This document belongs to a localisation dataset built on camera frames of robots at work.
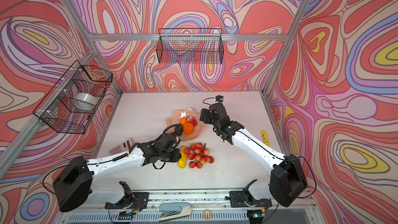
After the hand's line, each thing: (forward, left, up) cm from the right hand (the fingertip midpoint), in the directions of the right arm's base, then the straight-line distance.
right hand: (209, 115), depth 83 cm
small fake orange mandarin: (+6, +16, -14) cm, 22 cm away
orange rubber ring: (-43, +5, -19) cm, 47 cm away
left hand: (-17, +15, -14) cm, 26 cm away
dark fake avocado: (0, +18, -14) cm, 23 cm away
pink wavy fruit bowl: (+9, +21, -15) cm, 28 cm away
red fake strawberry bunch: (-17, +7, -13) cm, 23 cm away
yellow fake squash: (-19, +15, -14) cm, 28 cm away
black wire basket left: (0, +67, +12) cm, 68 cm away
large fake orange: (0, +12, -13) cm, 18 cm away
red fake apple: (+6, +10, -13) cm, 17 cm away
